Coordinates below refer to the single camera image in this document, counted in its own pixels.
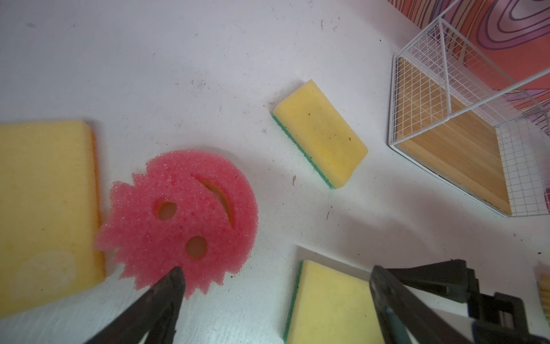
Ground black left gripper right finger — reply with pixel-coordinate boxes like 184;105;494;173
369;265;471;343

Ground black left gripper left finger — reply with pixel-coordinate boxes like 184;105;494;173
87;267;186;343

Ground pink smiley sponge left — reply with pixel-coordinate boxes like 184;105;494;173
96;150;259;297

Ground pink smiley sponge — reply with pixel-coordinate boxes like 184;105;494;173
537;274;550;324
96;150;259;297

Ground yellow green sponge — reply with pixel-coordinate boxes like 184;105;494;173
284;260;384;343
272;80;368;189

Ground pink smiley sponge right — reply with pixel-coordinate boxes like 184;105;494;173
537;274;550;324

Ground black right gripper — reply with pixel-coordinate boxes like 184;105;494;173
388;259;549;344

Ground white wire wooden shelf rack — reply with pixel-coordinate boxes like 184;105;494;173
388;1;549;217

